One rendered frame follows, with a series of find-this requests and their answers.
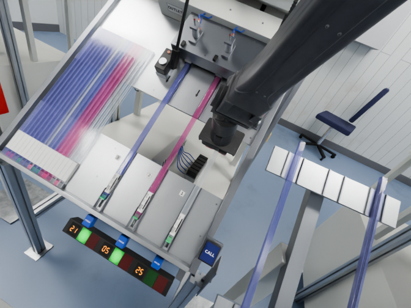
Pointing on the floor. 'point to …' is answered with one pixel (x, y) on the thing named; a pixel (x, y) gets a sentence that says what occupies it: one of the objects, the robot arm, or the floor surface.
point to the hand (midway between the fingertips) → (218, 148)
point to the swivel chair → (334, 122)
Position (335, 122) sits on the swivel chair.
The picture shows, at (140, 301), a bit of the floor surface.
